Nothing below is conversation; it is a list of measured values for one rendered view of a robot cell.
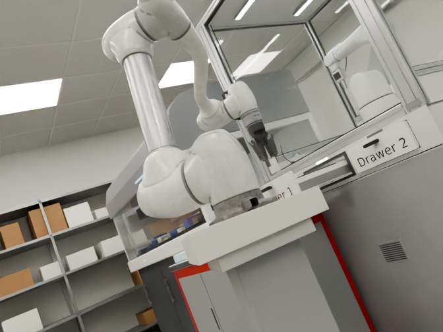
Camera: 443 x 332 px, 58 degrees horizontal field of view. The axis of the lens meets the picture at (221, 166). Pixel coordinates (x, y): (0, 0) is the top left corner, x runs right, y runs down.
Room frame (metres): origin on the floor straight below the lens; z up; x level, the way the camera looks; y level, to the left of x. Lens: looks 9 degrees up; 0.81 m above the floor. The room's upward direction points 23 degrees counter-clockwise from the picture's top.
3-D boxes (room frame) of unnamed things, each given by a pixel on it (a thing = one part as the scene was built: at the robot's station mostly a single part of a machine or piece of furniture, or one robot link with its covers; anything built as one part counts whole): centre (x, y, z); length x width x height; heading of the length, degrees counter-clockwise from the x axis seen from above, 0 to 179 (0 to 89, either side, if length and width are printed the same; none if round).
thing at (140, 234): (3.45, 0.22, 1.13); 1.78 x 1.14 x 0.45; 33
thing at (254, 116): (1.75, -0.21, 1.23); 0.09 x 0.09 x 0.06
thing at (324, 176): (1.77, -0.33, 0.86); 0.40 x 0.26 x 0.06; 123
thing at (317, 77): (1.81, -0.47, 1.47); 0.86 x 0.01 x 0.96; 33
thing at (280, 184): (1.66, -0.16, 0.87); 0.29 x 0.02 x 0.11; 33
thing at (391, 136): (1.57, -0.60, 0.87); 0.29 x 0.02 x 0.11; 33
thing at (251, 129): (1.75, -0.21, 1.15); 0.08 x 0.07 x 0.09; 123
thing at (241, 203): (1.19, -0.01, 0.86); 0.22 x 0.18 x 0.06; 19
